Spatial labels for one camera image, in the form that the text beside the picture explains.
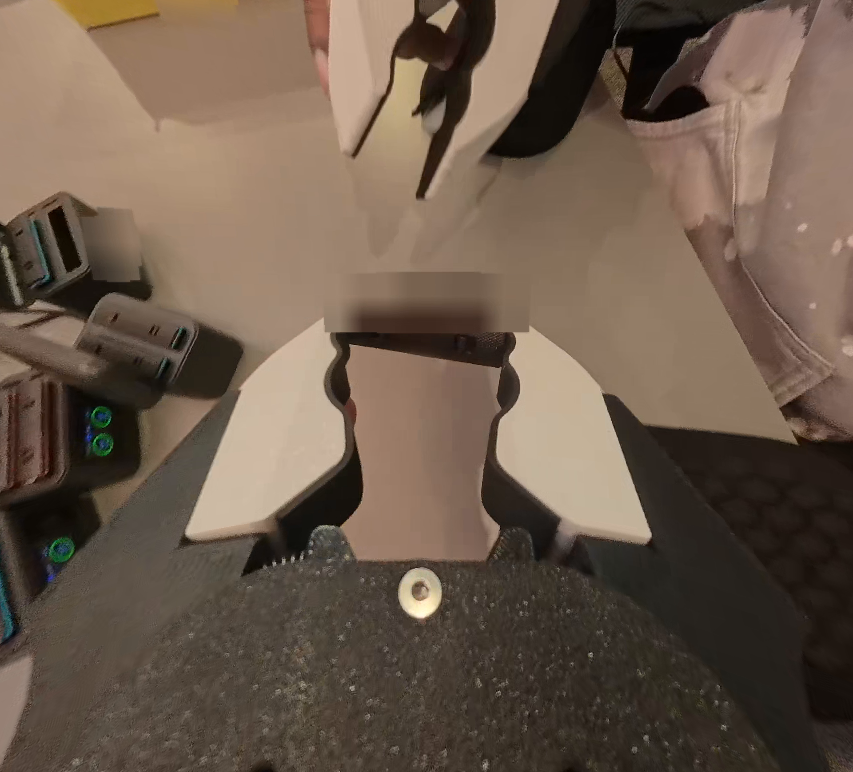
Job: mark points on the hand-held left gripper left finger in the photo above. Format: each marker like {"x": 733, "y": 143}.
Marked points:
{"x": 267, "y": 452}

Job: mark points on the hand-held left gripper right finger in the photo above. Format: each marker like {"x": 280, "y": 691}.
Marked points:
{"x": 573, "y": 452}

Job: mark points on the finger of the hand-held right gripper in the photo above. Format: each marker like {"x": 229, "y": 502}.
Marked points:
{"x": 520, "y": 26}
{"x": 373, "y": 13}

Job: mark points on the black camera battery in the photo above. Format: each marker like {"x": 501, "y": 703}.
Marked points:
{"x": 427, "y": 346}

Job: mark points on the person's grey mottled clothing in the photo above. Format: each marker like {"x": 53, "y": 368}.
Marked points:
{"x": 760, "y": 186}

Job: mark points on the black honeycomb cushion pad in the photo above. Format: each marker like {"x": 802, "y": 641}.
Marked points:
{"x": 807, "y": 519}

